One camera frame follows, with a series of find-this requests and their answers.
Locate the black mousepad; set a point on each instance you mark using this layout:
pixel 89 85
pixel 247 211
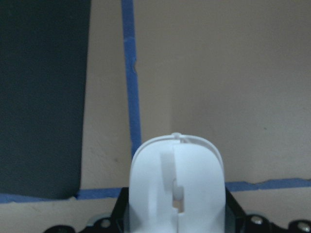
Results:
pixel 43 60

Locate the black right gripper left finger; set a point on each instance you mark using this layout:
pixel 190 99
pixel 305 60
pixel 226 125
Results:
pixel 119 218

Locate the white computer mouse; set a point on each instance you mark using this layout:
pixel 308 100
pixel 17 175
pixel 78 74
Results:
pixel 177 185

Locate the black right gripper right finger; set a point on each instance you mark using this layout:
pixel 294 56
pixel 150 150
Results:
pixel 234 215

